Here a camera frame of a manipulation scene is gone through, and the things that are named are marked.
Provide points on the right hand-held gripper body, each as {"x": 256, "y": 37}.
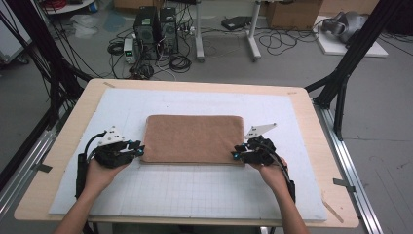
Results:
{"x": 259, "y": 152}

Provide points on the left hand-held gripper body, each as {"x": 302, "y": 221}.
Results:
{"x": 112, "y": 156}

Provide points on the tan terry towel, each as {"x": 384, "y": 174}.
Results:
{"x": 195, "y": 139}

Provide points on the person's left hand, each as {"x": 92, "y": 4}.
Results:
{"x": 99, "y": 178}

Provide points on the person's right hand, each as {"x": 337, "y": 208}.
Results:
{"x": 276, "y": 177}

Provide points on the white gridded foam mat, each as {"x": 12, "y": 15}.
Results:
{"x": 195, "y": 195}

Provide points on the grey tape strip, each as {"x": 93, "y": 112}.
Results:
{"x": 344, "y": 184}
{"x": 42, "y": 168}

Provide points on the white bench power supply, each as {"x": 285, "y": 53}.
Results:
{"x": 129, "y": 50}

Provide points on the wide black computer tower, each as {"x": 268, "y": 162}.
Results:
{"x": 145, "y": 31}

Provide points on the narrow black computer tower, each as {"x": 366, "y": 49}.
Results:
{"x": 168, "y": 29}

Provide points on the flat black device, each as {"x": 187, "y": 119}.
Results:
{"x": 236, "y": 22}

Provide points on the white floor board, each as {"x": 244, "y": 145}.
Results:
{"x": 334, "y": 48}

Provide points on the black metal stand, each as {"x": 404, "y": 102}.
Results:
{"x": 354, "y": 52}
{"x": 35, "y": 39}

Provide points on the large cardboard box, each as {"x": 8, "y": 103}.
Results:
{"x": 292, "y": 14}

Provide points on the round white table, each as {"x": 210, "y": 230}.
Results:
{"x": 71, "y": 7}

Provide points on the grey rounded device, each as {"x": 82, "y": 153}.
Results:
{"x": 350, "y": 24}

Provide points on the aluminium rail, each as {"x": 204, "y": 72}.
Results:
{"x": 32, "y": 152}
{"x": 350, "y": 175}

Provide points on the white desk frame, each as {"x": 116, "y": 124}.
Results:
{"x": 198, "y": 39}

